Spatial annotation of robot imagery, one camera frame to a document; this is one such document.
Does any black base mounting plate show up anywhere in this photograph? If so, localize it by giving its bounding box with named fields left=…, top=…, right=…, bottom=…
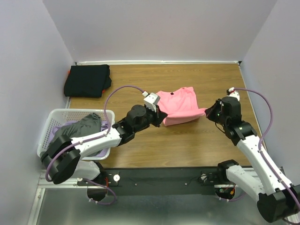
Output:
left=92, top=166, right=234, bottom=196

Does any white plastic laundry basket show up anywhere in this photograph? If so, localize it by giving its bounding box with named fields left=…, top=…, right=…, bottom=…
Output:
left=37, top=109, right=120, bottom=161

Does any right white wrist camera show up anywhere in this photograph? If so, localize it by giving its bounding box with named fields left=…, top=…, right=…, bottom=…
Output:
left=226, top=87, right=240, bottom=101

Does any lavender t shirt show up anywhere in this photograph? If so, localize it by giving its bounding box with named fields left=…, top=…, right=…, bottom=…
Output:
left=53, top=120, right=112, bottom=158

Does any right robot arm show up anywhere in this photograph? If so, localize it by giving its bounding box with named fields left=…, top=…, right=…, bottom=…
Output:
left=205, top=96, right=300, bottom=223

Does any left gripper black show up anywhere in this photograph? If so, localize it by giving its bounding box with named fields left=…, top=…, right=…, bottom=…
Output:
left=133, top=105, right=167, bottom=134

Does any grey t shirt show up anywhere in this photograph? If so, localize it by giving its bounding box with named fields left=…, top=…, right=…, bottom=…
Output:
left=39, top=112, right=103, bottom=160

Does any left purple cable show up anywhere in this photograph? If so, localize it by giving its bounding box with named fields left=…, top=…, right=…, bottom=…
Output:
left=45, top=84, right=147, bottom=206

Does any black folded t shirt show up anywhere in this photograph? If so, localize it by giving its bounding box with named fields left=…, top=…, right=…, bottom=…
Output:
left=64, top=65, right=112, bottom=98

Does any white wall base trim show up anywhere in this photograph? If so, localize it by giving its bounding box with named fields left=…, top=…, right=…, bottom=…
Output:
left=75, top=60, right=239, bottom=66

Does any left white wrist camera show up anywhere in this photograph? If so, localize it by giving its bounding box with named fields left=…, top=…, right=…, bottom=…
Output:
left=142, top=91, right=160, bottom=112

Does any aluminium extrusion rail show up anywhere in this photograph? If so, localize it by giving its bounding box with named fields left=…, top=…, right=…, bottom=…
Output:
left=37, top=170, right=83, bottom=188

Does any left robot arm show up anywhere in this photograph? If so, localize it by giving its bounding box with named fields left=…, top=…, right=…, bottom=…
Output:
left=41, top=105, right=167, bottom=185

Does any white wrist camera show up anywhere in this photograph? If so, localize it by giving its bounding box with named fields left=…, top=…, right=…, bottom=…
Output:
left=142, top=91, right=160, bottom=112
left=226, top=87, right=240, bottom=101

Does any pink t shirt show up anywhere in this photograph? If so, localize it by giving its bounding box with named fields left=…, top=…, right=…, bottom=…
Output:
left=157, top=87, right=206, bottom=126

